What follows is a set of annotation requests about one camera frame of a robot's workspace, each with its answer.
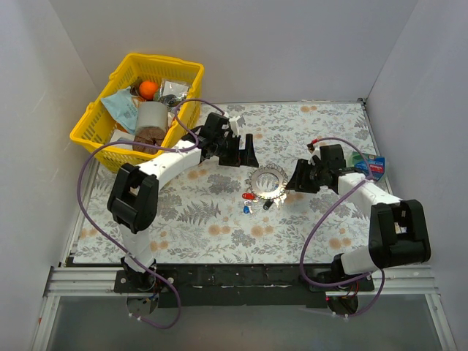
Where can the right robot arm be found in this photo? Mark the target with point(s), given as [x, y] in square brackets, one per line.
[398, 233]

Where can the red key tag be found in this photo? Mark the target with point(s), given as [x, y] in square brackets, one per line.
[248, 196]

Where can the brown round object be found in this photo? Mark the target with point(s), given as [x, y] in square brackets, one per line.
[150, 136]

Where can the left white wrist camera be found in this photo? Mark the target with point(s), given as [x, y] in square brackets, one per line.
[236, 123]

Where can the yellow plastic basket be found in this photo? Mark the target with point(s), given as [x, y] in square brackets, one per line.
[96, 126]

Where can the light blue pouch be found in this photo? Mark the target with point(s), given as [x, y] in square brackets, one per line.
[122, 107]

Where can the black key tag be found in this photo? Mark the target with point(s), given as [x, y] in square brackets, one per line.
[268, 204]

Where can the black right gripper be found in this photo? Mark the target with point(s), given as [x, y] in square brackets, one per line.
[304, 175]

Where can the blue tag with key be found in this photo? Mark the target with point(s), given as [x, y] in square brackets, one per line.
[247, 207]

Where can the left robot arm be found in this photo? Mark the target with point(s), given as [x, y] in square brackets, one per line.
[134, 196]

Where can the floral table mat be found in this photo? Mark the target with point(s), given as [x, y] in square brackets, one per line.
[200, 216]

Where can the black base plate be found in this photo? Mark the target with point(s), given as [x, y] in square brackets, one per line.
[242, 285]

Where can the aluminium frame rail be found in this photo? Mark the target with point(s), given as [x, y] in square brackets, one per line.
[110, 280]

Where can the orange ball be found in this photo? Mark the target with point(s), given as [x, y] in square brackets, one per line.
[147, 89]

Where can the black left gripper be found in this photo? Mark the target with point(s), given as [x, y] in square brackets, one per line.
[234, 153]

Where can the white box in basket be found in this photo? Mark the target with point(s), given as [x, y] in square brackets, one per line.
[118, 135]

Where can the blue red small box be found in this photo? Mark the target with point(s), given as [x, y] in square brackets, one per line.
[369, 162]

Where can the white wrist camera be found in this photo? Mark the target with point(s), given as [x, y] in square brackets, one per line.
[236, 123]
[314, 149]

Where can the grey tape roll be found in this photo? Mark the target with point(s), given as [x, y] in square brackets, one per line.
[152, 114]

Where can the silver foil packet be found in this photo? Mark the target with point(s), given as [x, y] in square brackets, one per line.
[172, 92]

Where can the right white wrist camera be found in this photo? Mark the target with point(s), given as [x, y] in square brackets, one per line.
[314, 149]

